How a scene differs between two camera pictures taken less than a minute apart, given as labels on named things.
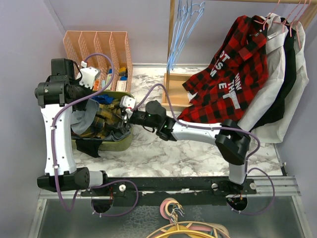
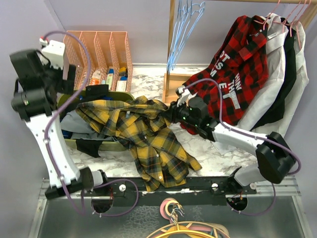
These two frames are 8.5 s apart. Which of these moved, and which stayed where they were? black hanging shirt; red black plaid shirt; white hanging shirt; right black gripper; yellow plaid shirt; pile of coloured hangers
Moved: right black gripper; yellow plaid shirt
Stayed: black hanging shirt; pile of coloured hangers; white hanging shirt; red black plaid shirt
